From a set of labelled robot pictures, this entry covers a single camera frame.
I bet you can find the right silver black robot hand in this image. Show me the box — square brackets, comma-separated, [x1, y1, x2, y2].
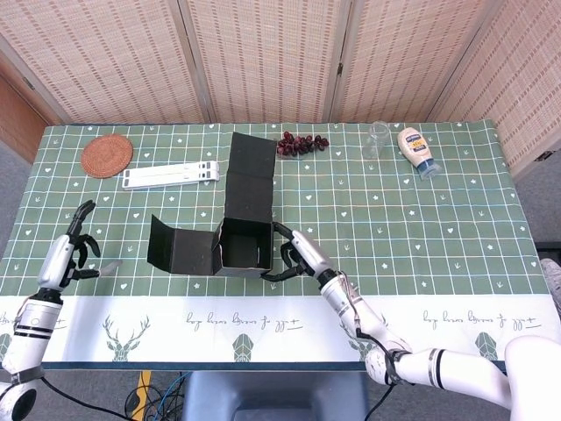
[261, 222, 337, 283]

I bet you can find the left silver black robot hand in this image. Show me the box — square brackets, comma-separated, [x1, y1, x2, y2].
[37, 199, 124, 293]

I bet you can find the black cardboard box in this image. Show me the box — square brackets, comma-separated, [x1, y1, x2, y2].
[146, 131, 278, 278]

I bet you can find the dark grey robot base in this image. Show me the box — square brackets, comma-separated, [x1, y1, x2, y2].
[181, 371, 372, 421]

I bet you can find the green checked deer tablecloth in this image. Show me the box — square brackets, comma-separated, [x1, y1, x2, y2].
[0, 120, 561, 374]

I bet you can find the dark red grape bunch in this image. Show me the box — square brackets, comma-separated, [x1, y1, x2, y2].
[275, 130, 330, 160]

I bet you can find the round woven rattan coaster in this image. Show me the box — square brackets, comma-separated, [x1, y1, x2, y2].
[80, 134, 134, 179]

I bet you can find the clear glass jar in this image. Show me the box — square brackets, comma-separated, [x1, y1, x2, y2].
[361, 121, 391, 161]

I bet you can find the white folded stand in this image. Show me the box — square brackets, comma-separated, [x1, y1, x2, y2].
[122, 161, 221, 191]

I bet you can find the mayonnaise squeeze bottle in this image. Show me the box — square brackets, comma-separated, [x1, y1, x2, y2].
[396, 125, 443, 180]

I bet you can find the woven bamboo folding screen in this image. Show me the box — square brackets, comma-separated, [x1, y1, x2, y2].
[0, 0, 561, 181]

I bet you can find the grey white shoe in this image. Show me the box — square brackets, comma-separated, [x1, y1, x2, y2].
[539, 257, 561, 310]

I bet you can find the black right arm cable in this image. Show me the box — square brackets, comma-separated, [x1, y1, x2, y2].
[354, 326, 415, 421]

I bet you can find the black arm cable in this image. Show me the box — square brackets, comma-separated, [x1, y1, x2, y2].
[354, 326, 415, 421]
[41, 376, 132, 421]

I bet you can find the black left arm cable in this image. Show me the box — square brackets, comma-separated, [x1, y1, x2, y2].
[41, 376, 132, 421]

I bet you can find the black floor cable bundle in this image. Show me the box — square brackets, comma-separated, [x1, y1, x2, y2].
[124, 372, 194, 421]

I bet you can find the blue floor cable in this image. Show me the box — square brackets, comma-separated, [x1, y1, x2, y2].
[155, 372, 189, 421]

